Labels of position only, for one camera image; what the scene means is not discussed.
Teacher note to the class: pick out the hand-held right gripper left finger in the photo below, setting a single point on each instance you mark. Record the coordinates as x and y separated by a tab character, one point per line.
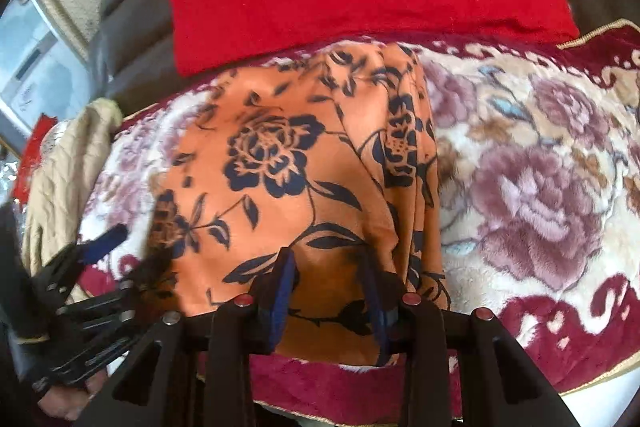
280	307

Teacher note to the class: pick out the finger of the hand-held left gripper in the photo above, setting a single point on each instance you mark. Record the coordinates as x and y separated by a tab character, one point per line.
150	269
105	239

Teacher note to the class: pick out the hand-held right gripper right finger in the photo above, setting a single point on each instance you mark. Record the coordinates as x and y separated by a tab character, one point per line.
375	307

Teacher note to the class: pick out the orange floral cloth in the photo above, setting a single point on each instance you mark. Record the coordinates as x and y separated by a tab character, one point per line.
280	207

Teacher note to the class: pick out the person's left hand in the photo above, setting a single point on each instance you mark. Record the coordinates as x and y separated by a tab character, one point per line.
65	407

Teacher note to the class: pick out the beige quilted cloth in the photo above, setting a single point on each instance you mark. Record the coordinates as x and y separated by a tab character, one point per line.
65	187

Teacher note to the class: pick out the red packet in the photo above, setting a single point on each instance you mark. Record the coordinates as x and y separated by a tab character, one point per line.
32	157

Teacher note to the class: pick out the maroon floral plush blanket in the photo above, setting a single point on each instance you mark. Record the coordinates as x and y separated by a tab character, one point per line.
525	207

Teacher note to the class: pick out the glass window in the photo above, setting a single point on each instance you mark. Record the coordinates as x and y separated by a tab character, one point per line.
40	67

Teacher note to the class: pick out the brown leather sofa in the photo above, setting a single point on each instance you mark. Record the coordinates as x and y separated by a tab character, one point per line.
135	57

